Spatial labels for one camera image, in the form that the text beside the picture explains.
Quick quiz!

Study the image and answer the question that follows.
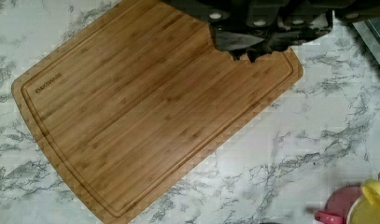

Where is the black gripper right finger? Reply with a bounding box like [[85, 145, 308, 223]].
[[246, 31, 303, 63]]

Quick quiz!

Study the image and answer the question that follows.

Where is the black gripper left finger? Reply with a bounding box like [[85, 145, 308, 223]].
[[210, 26, 266, 61]]

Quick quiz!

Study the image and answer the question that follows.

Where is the bamboo cutting board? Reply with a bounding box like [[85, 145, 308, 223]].
[[12, 0, 303, 224]]

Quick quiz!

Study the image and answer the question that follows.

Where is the pink ceramic mug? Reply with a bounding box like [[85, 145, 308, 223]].
[[314, 187, 362, 224]]

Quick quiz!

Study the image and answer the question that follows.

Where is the yellow ceramic mug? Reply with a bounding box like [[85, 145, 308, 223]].
[[346, 179, 380, 224]]

